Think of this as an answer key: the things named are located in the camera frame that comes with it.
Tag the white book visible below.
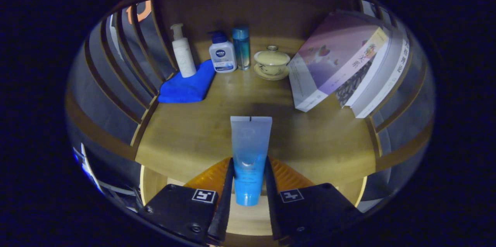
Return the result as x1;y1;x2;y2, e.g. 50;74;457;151
351;26;411;119

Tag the beige lidded tea cup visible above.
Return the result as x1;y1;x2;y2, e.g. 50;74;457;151
253;45;291;81

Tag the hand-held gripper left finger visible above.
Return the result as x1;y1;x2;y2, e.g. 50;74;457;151
139;157;235;244

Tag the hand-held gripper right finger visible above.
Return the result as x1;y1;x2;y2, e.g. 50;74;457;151
264;156;363;242

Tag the blue squeeze tube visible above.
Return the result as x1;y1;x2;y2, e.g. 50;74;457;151
230;116;273;207

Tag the blue folded cloth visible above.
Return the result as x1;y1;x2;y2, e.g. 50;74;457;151
157;59;216;104

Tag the wooden countertop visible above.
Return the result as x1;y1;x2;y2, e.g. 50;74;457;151
135;36;382;185

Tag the teal blue bottle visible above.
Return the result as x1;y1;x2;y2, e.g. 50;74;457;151
232;26;251;71

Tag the white pump bottle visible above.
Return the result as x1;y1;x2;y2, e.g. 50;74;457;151
170;23;197;78

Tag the dark patterned book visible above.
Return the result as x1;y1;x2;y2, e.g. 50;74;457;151
334;38;396;109

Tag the white lotion bottle blue cap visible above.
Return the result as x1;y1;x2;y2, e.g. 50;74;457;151
207;31;238;74

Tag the purple cover book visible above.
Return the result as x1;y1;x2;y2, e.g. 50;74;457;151
288;11;389;112

